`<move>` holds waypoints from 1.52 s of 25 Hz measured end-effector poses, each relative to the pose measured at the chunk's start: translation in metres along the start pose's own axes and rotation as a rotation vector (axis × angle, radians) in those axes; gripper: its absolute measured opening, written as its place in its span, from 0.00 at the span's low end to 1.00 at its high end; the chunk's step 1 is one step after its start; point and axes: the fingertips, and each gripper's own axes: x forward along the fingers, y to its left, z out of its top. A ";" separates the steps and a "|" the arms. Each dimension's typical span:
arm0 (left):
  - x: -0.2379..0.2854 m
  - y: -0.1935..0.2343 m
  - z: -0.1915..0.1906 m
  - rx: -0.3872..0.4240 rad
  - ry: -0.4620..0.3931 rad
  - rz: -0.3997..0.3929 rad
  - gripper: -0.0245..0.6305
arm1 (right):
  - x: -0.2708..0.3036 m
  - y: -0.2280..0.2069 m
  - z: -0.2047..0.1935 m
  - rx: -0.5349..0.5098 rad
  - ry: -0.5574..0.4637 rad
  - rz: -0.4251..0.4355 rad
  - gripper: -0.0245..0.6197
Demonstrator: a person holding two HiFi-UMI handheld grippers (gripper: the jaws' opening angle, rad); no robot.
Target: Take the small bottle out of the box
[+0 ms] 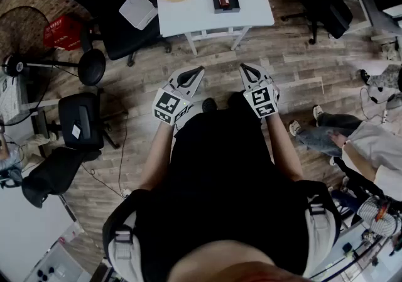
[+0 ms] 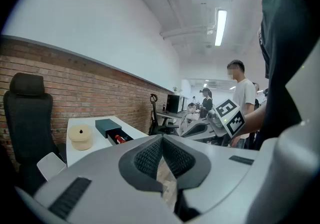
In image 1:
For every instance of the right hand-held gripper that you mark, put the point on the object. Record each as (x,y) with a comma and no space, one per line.
(262,100)

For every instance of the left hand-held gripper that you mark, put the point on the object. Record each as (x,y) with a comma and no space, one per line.
(166,103)

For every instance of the person's left forearm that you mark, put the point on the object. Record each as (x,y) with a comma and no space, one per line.
(155,158)

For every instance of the person's right forearm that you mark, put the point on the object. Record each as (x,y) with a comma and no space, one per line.
(281,149)

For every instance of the person's right shoe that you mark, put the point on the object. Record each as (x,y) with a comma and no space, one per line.
(237,100)

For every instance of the person's shoe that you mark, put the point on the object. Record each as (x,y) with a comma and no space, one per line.
(237,100)
(208,105)

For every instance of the person's left shoe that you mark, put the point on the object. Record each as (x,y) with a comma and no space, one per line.
(208,105)

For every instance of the white table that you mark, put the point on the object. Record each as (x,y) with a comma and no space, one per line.
(188,17)

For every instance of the white square device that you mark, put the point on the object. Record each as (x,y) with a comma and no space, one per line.
(136,10)

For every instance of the black standing fan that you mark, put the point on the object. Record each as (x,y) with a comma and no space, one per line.
(91,67)

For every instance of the black wheeled office chair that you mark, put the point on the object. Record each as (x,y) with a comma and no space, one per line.
(326,1)

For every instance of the person's black shirt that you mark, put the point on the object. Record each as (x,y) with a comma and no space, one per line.
(220,180)

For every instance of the black chair with white label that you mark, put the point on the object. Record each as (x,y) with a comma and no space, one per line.
(80,123)

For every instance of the red plastic crate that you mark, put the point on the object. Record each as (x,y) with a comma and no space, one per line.
(61,34)

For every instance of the black chair backrest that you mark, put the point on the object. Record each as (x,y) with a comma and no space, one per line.
(53,174)

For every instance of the white ribbed cabinet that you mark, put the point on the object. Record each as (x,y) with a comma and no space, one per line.
(9,98)

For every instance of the person's face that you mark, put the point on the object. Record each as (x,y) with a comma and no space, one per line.
(232,262)

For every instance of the long white desk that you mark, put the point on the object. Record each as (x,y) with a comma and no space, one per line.
(28,230)

